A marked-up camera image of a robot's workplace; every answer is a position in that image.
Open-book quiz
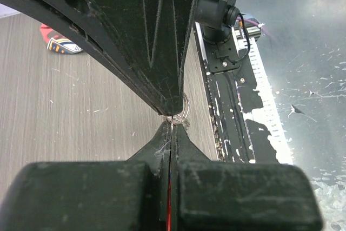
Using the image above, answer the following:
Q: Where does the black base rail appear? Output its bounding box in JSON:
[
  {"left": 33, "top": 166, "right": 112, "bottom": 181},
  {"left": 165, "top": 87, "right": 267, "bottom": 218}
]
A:
[{"left": 194, "top": 23, "right": 278, "bottom": 163}]

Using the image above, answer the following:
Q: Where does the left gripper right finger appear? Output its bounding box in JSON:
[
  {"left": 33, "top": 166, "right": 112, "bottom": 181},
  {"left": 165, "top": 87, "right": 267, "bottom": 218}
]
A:
[{"left": 171, "top": 126, "right": 323, "bottom": 230}]

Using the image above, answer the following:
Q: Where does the metal key holder red handle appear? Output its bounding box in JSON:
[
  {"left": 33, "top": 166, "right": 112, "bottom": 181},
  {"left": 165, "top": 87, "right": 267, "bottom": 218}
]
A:
[{"left": 166, "top": 116, "right": 174, "bottom": 231}]

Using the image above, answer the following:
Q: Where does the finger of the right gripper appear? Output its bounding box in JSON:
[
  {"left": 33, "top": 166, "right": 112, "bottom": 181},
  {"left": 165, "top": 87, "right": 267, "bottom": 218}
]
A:
[
  {"left": 1, "top": 0, "right": 168, "bottom": 115},
  {"left": 90, "top": 0, "right": 197, "bottom": 115}
]

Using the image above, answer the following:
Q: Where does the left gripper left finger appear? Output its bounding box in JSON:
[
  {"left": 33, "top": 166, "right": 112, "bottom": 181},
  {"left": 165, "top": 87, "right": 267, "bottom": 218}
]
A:
[{"left": 1, "top": 123, "right": 171, "bottom": 230}]

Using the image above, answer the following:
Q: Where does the reddish shirt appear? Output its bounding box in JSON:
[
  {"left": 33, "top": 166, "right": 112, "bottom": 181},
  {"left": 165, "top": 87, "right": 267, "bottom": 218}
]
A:
[{"left": 40, "top": 23, "right": 83, "bottom": 55}]

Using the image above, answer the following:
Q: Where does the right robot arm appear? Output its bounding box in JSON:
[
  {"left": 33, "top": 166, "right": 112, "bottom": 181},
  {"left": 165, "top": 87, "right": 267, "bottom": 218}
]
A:
[{"left": 1, "top": 0, "right": 238, "bottom": 116}]

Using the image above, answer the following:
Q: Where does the metal split ring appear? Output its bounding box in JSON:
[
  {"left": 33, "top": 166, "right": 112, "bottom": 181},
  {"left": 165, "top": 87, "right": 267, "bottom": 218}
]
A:
[{"left": 163, "top": 93, "right": 190, "bottom": 129}]

